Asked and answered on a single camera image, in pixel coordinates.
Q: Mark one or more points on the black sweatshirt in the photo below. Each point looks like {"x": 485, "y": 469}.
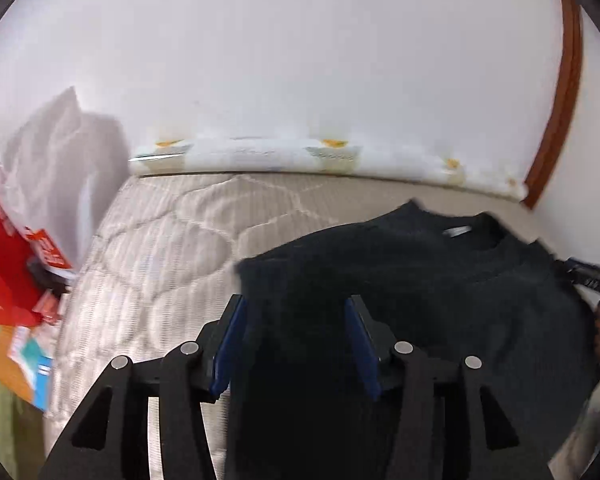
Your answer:
{"x": 430, "y": 285}

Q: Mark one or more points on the brown wooden door frame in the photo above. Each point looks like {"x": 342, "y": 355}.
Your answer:
{"x": 565, "y": 85}

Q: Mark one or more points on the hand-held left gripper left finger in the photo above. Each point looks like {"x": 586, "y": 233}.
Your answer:
{"x": 227, "y": 350}

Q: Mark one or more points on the striped quilted mattress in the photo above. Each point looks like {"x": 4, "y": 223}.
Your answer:
{"x": 155, "y": 260}

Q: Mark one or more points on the white door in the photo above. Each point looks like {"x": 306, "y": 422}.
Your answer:
{"x": 595, "y": 160}

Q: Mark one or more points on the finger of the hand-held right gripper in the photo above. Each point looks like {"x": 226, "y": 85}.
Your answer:
{"x": 592, "y": 275}

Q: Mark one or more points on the orange and teal box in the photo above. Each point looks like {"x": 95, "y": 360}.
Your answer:
{"x": 10, "y": 375}

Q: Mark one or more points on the small black object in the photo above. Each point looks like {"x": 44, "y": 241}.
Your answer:
{"x": 50, "y": 280}

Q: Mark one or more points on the white plastic bag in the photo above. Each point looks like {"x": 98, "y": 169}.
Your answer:
{"x": 55, "y": 160}

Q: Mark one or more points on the rolled white printed mat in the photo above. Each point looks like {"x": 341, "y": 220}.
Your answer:
{"x": 280, "y": 155}

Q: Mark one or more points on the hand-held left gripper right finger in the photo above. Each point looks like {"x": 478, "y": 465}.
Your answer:
{"x": 360, "y": 345}

